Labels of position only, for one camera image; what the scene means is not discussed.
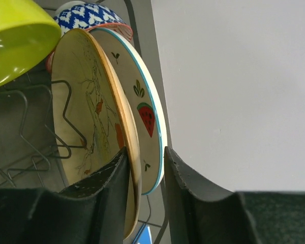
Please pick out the peach bird pattern plate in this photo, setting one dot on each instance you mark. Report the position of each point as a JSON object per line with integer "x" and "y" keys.
{"x": 92, "y": 115}

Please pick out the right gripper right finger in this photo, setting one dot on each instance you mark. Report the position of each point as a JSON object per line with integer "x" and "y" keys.
{"x": 199, "y": 210}

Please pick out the lime green bowl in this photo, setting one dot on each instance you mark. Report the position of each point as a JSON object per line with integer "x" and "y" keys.
{"x": 27, "y": 35}

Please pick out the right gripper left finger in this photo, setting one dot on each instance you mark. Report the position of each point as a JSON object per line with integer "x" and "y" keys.
{"x": 91, "y": 210}

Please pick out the blue folder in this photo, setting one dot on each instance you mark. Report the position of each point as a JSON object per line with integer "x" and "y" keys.
{"x": 143, "y": 236}

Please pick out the black wire dish rack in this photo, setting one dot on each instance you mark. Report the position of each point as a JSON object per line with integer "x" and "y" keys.
{"x": 29, "y": 146}

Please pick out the blue red patterned bowl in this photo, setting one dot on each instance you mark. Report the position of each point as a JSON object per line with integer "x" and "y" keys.
{"x": 87, "y": 16}

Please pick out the white watermelon pattern plate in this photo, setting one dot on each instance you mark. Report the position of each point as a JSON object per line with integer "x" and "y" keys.
{"x": 144, "y": 101}

